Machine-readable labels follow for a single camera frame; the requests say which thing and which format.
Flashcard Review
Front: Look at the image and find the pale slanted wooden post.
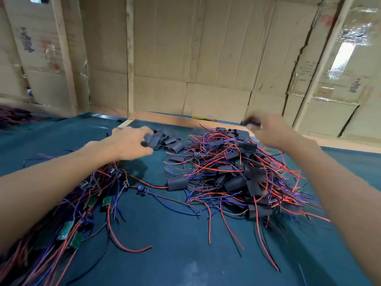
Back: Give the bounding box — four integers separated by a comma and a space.
291, 0, 357, 136

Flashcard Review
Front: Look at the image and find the wooden ledge board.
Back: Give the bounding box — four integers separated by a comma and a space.
89, 104, 381, 155

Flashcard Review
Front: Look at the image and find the person's right hand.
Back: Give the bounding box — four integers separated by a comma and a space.
241, 112, 302, 151

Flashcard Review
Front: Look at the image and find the black sleeve piece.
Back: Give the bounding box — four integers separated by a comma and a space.
240, 118, 263, 129

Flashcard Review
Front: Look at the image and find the person's left forearm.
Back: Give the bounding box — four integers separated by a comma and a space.
0, 140, 111, 254

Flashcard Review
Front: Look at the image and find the wire pile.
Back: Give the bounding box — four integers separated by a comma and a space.
0, 106, 37, 128

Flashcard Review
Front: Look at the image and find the pile of sleeved wired boards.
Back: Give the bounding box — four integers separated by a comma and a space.
164, 125, 331, 273

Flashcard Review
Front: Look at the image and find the thin wooden post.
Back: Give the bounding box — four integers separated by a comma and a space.
116, 0, 136, 130

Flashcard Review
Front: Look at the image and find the pile of black sleeve pieces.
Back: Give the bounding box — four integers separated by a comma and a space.
141, 129, 192, 155

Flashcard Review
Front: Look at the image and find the pile of unsleeved wired boards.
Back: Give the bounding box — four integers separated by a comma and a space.
0, 153, 202, 286

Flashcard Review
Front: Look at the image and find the clear plastic sheet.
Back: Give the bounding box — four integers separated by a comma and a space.
321, 6, 381, 105

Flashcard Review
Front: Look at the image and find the person's left hand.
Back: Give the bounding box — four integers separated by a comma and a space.
100, 125, 155, 162

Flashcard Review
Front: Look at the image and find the person's right forearm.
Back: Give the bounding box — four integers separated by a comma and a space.
283, 134, 381, 286

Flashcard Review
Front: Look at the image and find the wide wooden post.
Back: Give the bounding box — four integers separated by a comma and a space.
50, 0, 80, 117

